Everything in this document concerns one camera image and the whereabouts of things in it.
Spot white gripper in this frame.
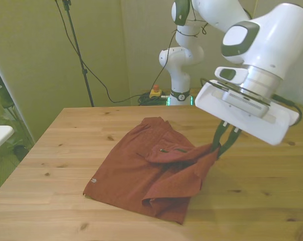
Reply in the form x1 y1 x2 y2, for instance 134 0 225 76
194 79 300 159

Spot rust red shorts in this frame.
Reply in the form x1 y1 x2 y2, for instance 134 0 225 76
82 116 221 225

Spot yellow emergency stop button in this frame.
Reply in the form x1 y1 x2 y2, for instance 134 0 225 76
149 84 163 99

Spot black tripod stand pole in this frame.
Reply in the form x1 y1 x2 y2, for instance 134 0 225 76
61 0 95 107

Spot green leafy plant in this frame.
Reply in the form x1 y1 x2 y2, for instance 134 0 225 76
0 60 34 163

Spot coiled dark cable bundle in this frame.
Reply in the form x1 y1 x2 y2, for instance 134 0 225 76
137 91 171 106

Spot long black hanging cable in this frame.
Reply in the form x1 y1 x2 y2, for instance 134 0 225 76
54 0 177 104

